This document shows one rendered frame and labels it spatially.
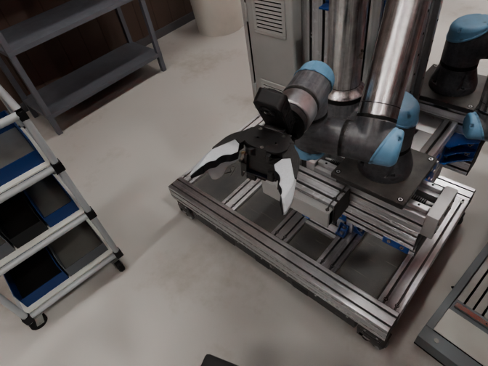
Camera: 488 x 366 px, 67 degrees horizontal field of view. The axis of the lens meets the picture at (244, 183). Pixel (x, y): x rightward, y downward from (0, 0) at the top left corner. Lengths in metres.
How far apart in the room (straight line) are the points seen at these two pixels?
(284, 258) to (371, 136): 1.01
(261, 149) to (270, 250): 1.13
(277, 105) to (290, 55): 0.73
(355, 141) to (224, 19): 3.31
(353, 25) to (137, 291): 1.56
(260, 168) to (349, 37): 0.43
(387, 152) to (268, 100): 0.29
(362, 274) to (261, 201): 0.60
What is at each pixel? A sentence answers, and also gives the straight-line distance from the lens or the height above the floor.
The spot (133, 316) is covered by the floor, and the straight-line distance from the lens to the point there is 1.92.
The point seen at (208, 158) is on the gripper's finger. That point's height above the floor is 1.25.
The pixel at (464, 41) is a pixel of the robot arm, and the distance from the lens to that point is 1.39.
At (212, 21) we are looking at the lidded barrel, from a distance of 3.95.
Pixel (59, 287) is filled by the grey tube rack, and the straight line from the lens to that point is 2.00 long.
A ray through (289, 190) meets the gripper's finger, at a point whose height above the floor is 1.23.
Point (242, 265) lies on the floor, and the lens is 1.90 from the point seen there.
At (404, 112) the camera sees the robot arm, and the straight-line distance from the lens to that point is 0.98.
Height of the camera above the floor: 1.61
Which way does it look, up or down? 46 degrees down
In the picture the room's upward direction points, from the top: 11 degrees counter-clockwise
